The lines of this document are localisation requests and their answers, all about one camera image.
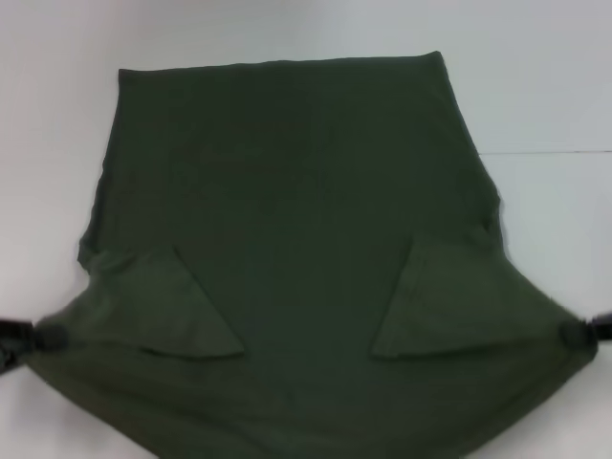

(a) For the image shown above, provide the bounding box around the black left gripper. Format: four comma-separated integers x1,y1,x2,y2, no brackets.
0,315,69,375

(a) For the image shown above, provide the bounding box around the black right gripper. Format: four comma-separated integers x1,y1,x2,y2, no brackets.
557,310,612,349

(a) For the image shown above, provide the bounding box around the dark green t-shirt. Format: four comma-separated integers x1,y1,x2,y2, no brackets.
23,50,601,459

